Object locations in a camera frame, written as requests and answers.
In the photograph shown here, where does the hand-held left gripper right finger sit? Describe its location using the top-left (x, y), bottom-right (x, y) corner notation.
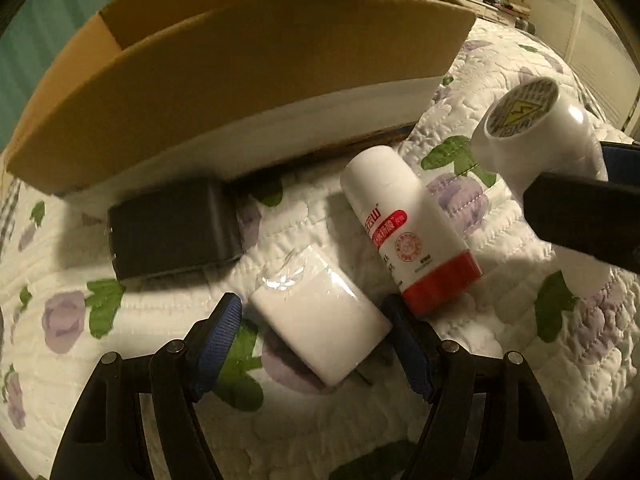
top-left (382, 295), bottom-right (576, 480)

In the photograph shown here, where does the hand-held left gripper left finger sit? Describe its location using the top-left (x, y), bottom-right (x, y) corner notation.
top-left (50, 293), bottom-right (244, 480)

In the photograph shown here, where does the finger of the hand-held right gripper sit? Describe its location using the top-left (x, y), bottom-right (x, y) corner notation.
top-left (522, 170), bottom-right (640, 275)
top-left (599, 141), bottom-right (640, 187)

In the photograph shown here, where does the white plastic-wrapped packet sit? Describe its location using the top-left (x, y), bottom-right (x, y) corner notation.
top-left (248, 243), bottom-right (393, 387)

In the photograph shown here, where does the brown cardboard box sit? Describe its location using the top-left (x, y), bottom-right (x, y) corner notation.
top-left (5, 0), bottom-right (478, 197)

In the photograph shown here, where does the black rectangular case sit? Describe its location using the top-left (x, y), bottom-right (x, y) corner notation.
top-left (107, 178), bottom-right (243, 281)

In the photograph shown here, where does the floral quilted bedspread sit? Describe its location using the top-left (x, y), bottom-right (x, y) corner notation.
top-left (0, 20), bottom-right (640, 480)

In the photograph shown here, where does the white bottle with red label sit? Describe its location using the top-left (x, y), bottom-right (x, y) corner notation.
top-left (340, 145), bottom-right (483, 317)

